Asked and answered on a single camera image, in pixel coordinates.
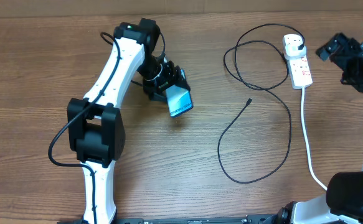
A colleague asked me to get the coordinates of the blue Galaxy smartphone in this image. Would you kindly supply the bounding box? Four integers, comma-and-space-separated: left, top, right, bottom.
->
166, 85, 193, 118

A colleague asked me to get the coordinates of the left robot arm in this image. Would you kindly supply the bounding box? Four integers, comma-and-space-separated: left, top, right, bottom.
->
67, 18, 193, 223

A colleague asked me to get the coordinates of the white charger plug adapter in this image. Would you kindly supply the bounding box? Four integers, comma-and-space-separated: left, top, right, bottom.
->
284, 43, 307, 60

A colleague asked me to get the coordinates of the white power strip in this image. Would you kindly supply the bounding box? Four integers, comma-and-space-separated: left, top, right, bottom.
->
283, 34, 313, 89

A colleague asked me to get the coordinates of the white power strip cord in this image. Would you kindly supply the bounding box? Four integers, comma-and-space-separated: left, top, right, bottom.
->
299, 86, 328, 191

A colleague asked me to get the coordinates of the black USB charging cable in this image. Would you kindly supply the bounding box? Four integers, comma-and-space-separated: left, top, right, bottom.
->
217, 23, 306, 184

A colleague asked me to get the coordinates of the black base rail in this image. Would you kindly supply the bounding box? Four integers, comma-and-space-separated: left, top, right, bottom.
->
98, 214, 277, 224

